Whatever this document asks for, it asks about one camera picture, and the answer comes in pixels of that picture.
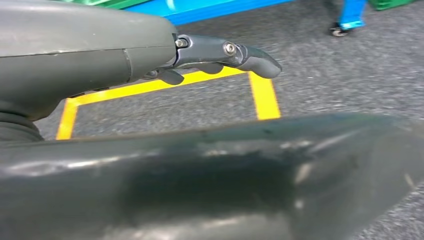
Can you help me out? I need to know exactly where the blue metal shelf rack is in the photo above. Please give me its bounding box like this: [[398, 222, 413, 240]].
[[125, 0, 368, 38]]

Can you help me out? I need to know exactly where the yellow floor tape square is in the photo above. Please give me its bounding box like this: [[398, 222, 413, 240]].
[[55, 65, 282, 141]]

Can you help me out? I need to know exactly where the green plastic crate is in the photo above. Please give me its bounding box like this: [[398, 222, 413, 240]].
[[366, 0, 419, 11], [59, 0, 152, 11]]

